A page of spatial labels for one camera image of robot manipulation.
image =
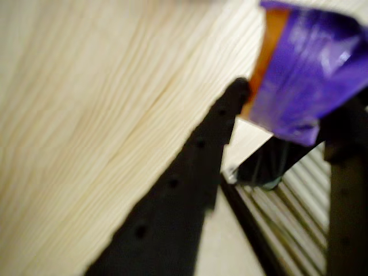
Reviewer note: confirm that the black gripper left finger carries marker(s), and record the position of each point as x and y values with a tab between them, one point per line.
172	207

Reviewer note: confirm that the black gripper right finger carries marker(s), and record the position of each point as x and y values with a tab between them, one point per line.
348	187

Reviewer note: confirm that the purple and orange snack packet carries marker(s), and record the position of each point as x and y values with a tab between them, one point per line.
302	72

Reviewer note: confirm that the white slatted radiator grille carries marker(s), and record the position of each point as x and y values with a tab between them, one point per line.
293	218

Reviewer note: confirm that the black plastic bag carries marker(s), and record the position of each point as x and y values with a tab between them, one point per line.
264	166

